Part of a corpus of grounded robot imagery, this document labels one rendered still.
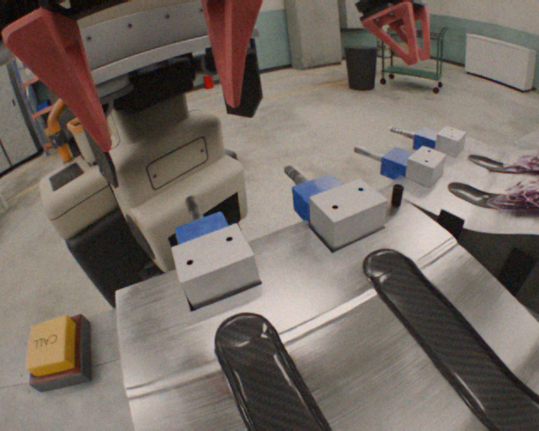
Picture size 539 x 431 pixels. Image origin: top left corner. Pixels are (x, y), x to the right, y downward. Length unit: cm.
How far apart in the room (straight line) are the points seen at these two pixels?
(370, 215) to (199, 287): 13
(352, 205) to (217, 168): 36
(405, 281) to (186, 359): 15
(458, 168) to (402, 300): 27
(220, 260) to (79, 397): 22
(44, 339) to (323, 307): 29
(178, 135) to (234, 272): 35
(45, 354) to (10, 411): 11
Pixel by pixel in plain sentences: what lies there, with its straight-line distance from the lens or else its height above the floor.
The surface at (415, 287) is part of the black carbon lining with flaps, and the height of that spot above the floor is 88.
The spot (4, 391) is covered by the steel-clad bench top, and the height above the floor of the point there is 80.
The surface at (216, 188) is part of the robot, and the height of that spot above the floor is 78.
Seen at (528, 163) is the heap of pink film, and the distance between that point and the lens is 45.
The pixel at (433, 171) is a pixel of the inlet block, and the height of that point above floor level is 88.
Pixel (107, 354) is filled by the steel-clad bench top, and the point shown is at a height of 80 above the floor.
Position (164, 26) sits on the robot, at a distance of 45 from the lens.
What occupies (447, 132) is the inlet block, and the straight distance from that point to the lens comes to 48.
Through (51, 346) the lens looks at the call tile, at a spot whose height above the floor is 84.
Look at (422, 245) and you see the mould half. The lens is 23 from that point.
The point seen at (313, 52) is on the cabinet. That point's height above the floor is 35.
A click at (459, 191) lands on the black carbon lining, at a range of 39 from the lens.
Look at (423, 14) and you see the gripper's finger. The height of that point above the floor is 106.
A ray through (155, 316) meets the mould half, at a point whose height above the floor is 89.
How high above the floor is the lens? 104
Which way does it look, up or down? 38 degrees down
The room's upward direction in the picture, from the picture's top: 9 degrees counter-clockwise
